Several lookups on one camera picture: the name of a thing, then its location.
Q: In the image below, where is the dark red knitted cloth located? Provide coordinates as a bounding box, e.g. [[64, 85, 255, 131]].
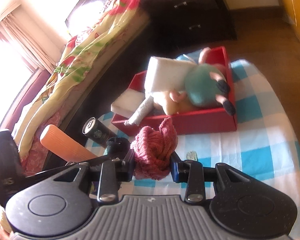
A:
[[130, 118, 178, 180]]

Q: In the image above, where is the white sponge block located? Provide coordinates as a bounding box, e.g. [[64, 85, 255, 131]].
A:
[[110, 88, 145, 119], [144, 56, 198, 94]]

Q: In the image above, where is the grey white towel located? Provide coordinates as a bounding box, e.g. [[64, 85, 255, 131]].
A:
[[124, 96, 154, 126]]

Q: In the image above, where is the teal plush doll toy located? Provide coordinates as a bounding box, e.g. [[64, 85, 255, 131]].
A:
[[157, 47, 236, 116]]

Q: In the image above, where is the black coffee can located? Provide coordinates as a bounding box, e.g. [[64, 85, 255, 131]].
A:
[[82, 117, 116, 148]]

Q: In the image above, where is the orange ribbed cylinder vase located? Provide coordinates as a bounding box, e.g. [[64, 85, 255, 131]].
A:
[[40, 125, 97, 163]]

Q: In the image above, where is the red rectangular storage box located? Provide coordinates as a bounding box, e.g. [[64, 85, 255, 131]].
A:
[[111, 47, 237, 136]]

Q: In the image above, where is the blue white checkered cloth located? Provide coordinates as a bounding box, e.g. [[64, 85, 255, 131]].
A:
[[84, 59, 300, 238]]

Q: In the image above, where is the beige window curtain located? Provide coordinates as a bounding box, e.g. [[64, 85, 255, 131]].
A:
[[0, 10, 58, 74]]

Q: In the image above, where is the dark wooden nightstand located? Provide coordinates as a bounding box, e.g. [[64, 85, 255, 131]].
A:
[[141, 0, 237, 53]]

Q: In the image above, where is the floral bed quilt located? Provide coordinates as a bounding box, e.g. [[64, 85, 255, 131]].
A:
[[11, 0, 150, 156]]

